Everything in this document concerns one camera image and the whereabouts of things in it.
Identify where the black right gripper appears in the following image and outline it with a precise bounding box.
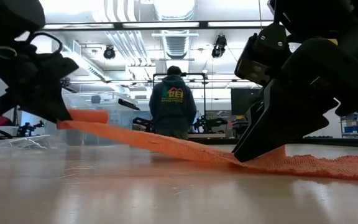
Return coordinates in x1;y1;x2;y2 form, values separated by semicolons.
231;21;358;163

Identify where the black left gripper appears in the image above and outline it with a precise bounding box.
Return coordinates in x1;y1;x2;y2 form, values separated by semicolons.
0;40;80;124

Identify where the orange elastic bandage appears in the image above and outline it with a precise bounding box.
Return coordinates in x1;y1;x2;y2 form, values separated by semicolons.
56;108;358;182

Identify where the black monitor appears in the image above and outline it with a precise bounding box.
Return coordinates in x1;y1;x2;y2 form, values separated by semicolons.
231;88;264;116

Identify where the person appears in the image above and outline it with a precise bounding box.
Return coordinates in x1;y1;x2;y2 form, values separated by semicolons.
0;91;20;125
149;65;198;140

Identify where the clear plastic bag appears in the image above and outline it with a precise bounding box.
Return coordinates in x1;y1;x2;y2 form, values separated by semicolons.
0;134;54;150

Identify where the clear plastic container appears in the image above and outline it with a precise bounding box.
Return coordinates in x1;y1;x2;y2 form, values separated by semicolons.
61;91;141;146

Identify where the black table frame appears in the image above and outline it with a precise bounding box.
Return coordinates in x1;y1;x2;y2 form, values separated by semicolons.
194;136;358;147

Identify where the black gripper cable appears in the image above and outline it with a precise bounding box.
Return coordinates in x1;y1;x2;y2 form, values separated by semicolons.
25;30;64;56

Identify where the black ceiling camera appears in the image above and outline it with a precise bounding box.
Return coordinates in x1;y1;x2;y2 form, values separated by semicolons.
103;45;117;60
211;34;228;59

